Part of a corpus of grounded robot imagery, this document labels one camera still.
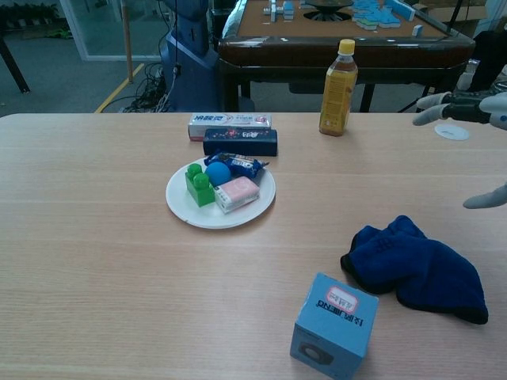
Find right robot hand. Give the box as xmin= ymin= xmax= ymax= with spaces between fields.
xmin=412 ymin=90 xmax=507 ymax=210

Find dark blue cloth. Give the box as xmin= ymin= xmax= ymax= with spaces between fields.
xmin=340 ymin=215 xmax=490 ymax=325

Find white table grommet cap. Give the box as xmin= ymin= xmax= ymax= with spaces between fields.
xmin=434 ymin=123 xmax=471 ymax=141

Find person in black trousers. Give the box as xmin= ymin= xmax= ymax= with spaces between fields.
xmin=467 ymin=29 xmax=507 ymax=94

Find black tripod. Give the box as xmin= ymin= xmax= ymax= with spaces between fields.
xmin=398 ymin=85 xmax=433 ymax=114

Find mahjong tile pile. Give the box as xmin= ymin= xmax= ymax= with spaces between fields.
xmin=350 ymin=0 xmax=417 ymax=32

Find yellow tea bottle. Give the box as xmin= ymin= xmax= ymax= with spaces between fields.
xmin=318 ymin=38 xmax=360 ymax=138

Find black mahjong table hub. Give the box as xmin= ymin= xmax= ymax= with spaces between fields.
xmin=303 ymin=0 xmax=353 ymax=21

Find dark wood mahjong table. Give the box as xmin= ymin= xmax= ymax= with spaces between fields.
xmin=216 ymin=0 xmax=476 ymax=114

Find mahjong tile stack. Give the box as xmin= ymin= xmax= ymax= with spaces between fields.
xmin=263 ymin=0 xmax=296 ymax=21

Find blue cookie packet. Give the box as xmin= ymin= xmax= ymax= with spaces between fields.
xmin=204 ymin=150 xmax=270 ymax=180

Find dark blue long box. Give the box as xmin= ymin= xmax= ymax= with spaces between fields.
xmin=202 ymin=127 xmax=279 ymax=157

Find pink white soap box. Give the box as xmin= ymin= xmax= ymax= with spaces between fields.
xmin=213 ymin=176 xmax=261 ymax=215

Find white toothpaste box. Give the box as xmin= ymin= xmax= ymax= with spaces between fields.
xmin=187 ymin=112 xmax=273 ymax=143

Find blue ball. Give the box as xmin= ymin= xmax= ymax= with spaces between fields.
xmin=204 ymin=161 xmax=232 ymax=188

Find light blue cube box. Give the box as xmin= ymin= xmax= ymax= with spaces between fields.
xmin=289 ymin=272 xmax=379 ymax=369

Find green toy brick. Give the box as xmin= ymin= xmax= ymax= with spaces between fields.
xmin=184 ymin=161 xmax=217 ymax=207

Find blue robot stand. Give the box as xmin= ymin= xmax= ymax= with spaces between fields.
xmin=160 ymin=0 xmax=223 ymax=113

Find white round plate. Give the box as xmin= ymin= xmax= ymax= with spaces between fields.
xmin=165 ymin=160 xmax=277 ymax=230

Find wooden pole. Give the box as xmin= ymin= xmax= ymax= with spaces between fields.
xmin=120 ymin=0 xmax=135 ymax=84

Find black table leg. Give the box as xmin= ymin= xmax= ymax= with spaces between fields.
xmin=0 ymin=35 xmax=31 ymax=95

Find tangled floor cables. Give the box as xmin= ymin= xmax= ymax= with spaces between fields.
xmin=118 ymin=63 xmax=175 ymax=114

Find glass partition white frame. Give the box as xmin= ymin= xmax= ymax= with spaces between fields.
xmin=59 ymin=0 xmax=167 ymax=63

